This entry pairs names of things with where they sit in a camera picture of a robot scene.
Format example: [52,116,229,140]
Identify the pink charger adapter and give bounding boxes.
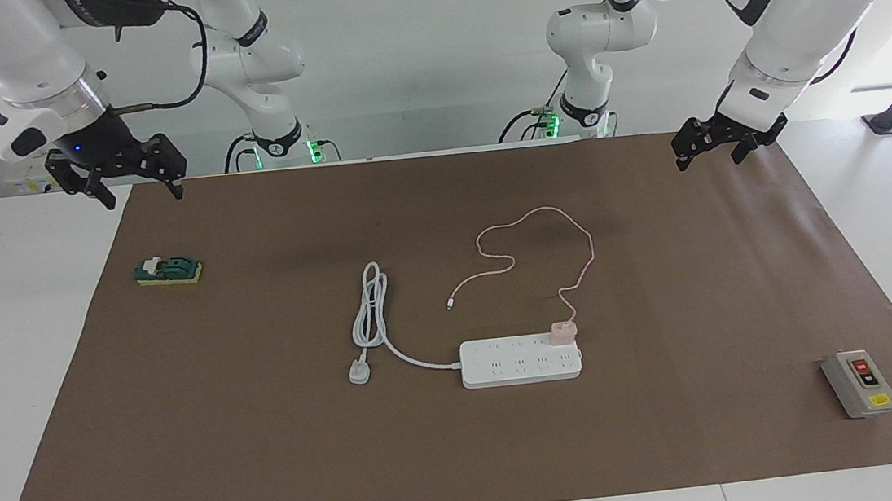
[545,319,580,349]

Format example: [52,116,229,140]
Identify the white power strip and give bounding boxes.
[457,329,585,391]

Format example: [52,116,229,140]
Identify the black base cable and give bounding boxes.
[222,134,261,174]
[491,67,577,145]

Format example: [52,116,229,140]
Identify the white box yellow labels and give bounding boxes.
[2,161,57,198]

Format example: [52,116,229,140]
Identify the pink charging cable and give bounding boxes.
[437,202,601,335]

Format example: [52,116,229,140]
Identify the white power cord with plug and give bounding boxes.
[337,254,464,388]

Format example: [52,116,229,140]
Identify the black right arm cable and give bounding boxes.
[102,0,213,118]

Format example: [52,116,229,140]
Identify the green knife switch yellow base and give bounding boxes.
[133,252,205,290]

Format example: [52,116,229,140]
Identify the brown paper mat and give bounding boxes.
[0,109,892,501]

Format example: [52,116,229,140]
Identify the grey push button box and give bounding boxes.
[819,346,892,423]

